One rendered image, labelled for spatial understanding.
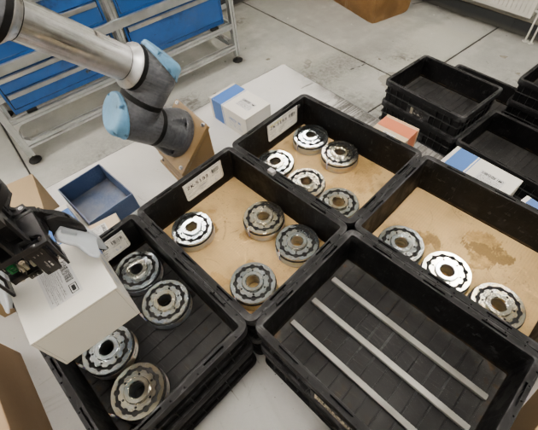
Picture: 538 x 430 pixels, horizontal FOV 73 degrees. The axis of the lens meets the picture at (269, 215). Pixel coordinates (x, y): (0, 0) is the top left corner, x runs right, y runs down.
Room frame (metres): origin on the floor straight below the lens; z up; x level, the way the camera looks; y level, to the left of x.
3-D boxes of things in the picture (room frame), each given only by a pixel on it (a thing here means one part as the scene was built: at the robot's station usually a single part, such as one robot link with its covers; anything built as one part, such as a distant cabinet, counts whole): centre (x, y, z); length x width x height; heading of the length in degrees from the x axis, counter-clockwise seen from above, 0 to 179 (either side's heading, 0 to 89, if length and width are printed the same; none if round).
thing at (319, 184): (0.64, -0.11, 0.86); 0.10 x 0.10 x 0.01
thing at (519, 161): (1.04, -1.06, 0.31); 0.40 x 0.30 x 0.34; 34
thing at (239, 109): (1.14, 0.06, 0.75); 0.20 x 0.12 x 0.09; 39
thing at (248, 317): (0.50, 0.07, 0.92); 0.40 x 0.30 x 0.02; 40
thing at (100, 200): (0.79, 0.53, 0.74); 0.20 x 0.15 x 0.07; 41
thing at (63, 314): (0.29, 0.32, 1.10); 0.20 x 0.12 x 0.09; 34
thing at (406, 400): (0.19, -0.19, 0.87); 0.40 x 0.30 x 0.11; 40
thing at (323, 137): (0.82, -0.15, 0.86); 0.10 x 0.10 x 0.01
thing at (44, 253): (0.27, 0.31, 1.25); 0.09 x 0.08 x 0.12; 34
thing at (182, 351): (0.30, 0.30, 0.87); 0.40 x 0.30 x 0.11; 40
